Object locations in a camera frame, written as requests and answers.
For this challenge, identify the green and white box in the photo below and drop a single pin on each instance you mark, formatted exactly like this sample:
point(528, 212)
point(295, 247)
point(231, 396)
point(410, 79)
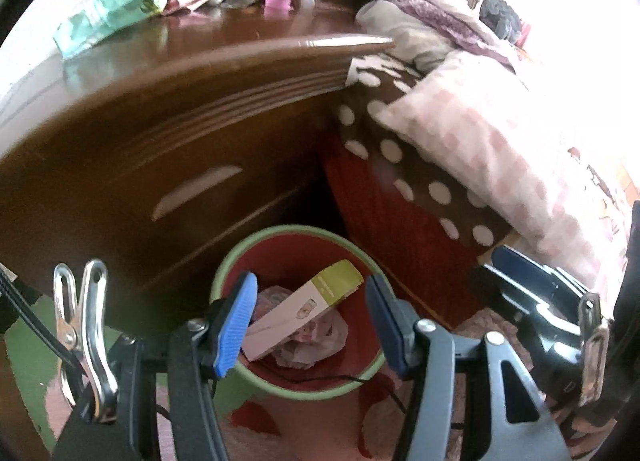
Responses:
point(290, 316)

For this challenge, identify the green and pink rug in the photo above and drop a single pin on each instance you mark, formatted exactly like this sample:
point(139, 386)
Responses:
point(300, 431)

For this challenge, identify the brown dotted blanket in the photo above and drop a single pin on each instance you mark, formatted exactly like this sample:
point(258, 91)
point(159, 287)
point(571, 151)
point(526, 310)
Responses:
point(400, 176)

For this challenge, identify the small pink cup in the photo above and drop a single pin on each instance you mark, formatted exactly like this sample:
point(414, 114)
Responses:
point(277, 3)

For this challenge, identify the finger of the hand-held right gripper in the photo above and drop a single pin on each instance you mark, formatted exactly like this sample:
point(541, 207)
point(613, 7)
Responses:
point(500, 286)
point(510, 258)

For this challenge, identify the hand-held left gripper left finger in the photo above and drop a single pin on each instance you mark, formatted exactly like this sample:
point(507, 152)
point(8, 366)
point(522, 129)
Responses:
point(235, 326)

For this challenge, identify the teal plastic packet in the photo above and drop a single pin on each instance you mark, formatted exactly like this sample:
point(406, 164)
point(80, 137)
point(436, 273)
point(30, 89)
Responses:
point(110, 16)

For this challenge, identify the brown wooden nightstand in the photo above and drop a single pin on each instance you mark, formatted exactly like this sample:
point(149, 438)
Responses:
point(150, 141)

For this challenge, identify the pink crumpled wrapper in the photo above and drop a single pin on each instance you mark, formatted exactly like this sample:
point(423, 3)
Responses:
point(185, 3)

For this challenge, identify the pink plastic bag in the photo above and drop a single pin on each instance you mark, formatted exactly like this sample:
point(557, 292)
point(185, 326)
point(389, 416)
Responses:
point(315, 341)

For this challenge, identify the red bin with green rim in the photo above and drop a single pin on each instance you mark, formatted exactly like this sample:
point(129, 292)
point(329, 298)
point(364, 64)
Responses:
point(300, 251)

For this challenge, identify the pink checked quilt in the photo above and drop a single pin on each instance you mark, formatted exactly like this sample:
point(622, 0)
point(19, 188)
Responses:
point(500, 141)

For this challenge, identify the dark cloth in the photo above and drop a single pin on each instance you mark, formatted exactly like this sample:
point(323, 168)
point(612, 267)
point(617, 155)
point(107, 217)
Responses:
point(500, 16)

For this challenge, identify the grey pillow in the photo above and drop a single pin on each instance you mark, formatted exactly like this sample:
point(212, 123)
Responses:
point(400, 31)

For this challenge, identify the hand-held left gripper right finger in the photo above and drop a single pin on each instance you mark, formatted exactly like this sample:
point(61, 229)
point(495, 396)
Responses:
point(392, 326)

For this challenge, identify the red bed base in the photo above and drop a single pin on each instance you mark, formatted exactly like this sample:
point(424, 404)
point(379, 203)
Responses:
point(400, 251)

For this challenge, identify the red bag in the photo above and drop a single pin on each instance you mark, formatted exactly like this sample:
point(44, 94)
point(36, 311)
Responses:
point(522, 36)

